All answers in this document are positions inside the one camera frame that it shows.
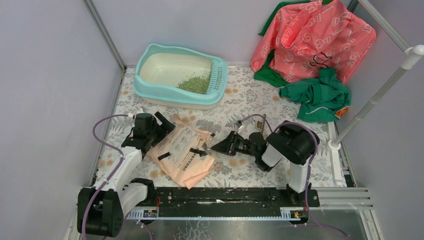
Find pink patterned jacket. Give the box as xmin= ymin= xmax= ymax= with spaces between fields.
xmin=250 ymin=0 xmax=376 ymax=84

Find green sweatshirt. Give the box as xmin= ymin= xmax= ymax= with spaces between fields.
xmin=278 ymin=67 xmax=351 ymax=123

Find green cat litter pile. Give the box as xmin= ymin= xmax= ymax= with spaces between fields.
xmin=176 ymin=73 xmax=211 ymax=95

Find teal litter box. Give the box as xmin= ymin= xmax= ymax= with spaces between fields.
xmin=133 ymin=43 xmax=229 ymax=110

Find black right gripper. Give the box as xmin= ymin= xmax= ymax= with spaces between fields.
xmin=211 ymin=130 xmax=259 ymax=157

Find white pole stand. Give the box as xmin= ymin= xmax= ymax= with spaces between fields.
xmin=327 ymin=44 xmax=424 ymax=151

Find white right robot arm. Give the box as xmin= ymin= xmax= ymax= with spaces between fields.
xmin=210 ymin=121 xmax=320 ymax=207

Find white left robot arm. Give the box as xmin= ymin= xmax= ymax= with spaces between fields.
xmin=77 ymin=111 xmax=176 ymax=240

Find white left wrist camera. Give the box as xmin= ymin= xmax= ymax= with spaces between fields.
xmin=127 ymin=107 xmax=145 ymax=119

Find dark green garment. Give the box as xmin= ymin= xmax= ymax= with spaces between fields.
xmin=250 ymin=0 xmax=332 ymax=87

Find brown bag sealing clip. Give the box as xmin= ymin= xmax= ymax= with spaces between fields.
xmin=256 ymin=114 xmax=266 ymax=134

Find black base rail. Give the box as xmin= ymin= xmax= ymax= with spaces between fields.
xmin=138 ymin=187 xmax=320 ymax=218

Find grey litter scoop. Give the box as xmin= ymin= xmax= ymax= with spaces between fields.
xmin=199 ymin=142 xmax=213 ymax=154

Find pink cat litter bag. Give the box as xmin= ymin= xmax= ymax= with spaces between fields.
xmin=146 ymin=114 xmax=221 ymax=189

